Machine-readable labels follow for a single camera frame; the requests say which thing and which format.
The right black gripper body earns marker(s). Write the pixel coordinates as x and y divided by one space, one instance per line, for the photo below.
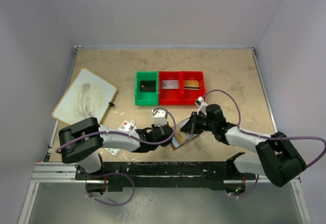
194 123

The brown leather card holder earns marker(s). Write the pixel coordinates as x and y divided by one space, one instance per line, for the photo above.
178 126

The gold card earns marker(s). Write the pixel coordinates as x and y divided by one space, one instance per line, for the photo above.
191 85
180 138

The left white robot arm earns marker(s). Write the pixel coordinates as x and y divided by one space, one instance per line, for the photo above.
79 141

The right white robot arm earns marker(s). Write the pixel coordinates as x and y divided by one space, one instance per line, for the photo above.
275 157

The silver card in bin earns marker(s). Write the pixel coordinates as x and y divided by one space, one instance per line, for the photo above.
169 84

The grey chip card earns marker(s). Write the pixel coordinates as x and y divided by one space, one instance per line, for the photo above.
147 85

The clear plastic packet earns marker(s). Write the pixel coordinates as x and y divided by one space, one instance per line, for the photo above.
117 140

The red middle plastic bin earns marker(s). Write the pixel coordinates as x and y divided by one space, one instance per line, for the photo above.
169 97

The red plastic bin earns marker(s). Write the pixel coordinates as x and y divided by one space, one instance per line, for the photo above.
169 97
190 96

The red right plastic bin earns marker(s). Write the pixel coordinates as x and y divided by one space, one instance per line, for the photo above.
190 96

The green plastic bin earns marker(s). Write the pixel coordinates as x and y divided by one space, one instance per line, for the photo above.
145 98

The white board yellow rim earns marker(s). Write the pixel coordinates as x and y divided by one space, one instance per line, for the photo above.
89 95

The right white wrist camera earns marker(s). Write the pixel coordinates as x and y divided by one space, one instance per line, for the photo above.
201 104

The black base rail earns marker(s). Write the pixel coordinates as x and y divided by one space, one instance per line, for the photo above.
205 174

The aluminium frame rail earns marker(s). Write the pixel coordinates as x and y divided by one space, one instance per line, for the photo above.
59 172

